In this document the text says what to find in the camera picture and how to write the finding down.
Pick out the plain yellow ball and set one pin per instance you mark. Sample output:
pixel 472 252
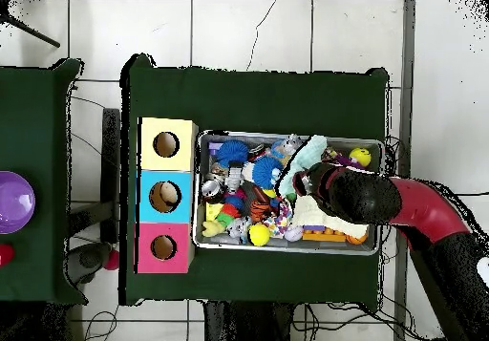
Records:
pixel 259 234

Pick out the wooden box with three holes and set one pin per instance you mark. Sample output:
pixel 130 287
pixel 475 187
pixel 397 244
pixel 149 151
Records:
pixel 147 157

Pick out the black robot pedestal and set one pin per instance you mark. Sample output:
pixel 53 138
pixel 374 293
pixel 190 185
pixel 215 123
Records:
pixel 244 325

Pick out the silver crushed can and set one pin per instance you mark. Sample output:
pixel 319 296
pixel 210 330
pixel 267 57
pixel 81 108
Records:
pixel 212 189

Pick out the cream knitted cloth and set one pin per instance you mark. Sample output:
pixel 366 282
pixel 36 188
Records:
pixel 328 222

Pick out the purple bowl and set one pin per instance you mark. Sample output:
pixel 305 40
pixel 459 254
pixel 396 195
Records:
pixel 15 203

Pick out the yellow smiley face ball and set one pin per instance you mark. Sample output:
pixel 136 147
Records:
pixel 360 157

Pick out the blue spiky ball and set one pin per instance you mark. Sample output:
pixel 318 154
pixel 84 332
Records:
pixel 233 153

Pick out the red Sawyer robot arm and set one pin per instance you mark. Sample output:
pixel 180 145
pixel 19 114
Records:
pixel 428 211

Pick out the side table with green cloth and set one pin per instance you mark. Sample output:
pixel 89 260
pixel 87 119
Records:
pixel 34 127

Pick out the blue spiky toy with eyes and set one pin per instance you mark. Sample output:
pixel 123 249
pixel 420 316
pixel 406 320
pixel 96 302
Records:
pixel 265 171

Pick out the mint green knitted cloth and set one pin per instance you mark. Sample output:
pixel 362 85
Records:
pixel 305 157

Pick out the dark green table cloth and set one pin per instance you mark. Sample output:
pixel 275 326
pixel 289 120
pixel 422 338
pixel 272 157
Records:
pixel 259 100

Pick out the red round object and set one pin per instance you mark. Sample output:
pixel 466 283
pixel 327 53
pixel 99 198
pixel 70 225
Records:
pixel 5 255

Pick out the black tripod leg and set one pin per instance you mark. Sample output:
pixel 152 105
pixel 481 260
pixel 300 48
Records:
pixel 34 33

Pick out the colourful polka dot cloth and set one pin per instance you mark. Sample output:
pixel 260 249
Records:
pixel 280 218

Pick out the small red ball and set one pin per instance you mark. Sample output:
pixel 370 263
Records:
pixel 112 260

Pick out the orange toy brick plate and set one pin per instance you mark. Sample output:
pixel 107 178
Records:
pixel 324 236

